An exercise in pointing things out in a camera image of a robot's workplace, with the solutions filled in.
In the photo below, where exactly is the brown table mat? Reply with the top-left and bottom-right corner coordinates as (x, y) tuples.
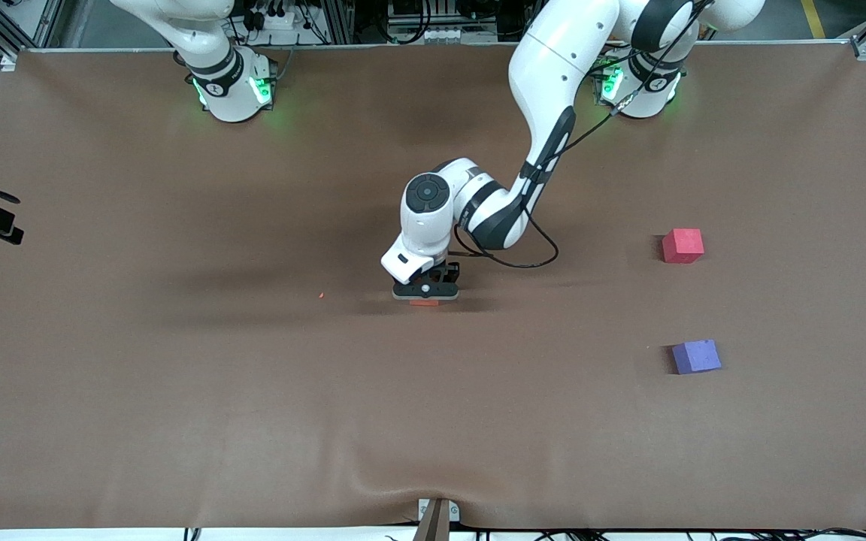
(0, 41), (866, 530)

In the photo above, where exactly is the white connector strip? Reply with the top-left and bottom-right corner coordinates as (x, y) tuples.
(418, 27), (498, 43)

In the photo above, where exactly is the red foam block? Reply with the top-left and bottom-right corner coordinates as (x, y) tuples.
(662, 228), (704, 264)

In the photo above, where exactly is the blue foam block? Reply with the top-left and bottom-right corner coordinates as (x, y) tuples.
(672, 339), (722, 375)

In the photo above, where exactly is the white power strip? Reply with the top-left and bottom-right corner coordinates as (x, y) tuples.
(249, 8), (298, 31)

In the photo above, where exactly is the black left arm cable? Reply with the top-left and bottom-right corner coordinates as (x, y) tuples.
(452, 15), (704, 269)

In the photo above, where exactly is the grey metal table bracket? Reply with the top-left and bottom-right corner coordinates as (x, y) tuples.
(418, 498), (461, 523)

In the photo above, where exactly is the brown bar under bracket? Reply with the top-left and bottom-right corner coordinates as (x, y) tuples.
(412, 500), (450, 541)

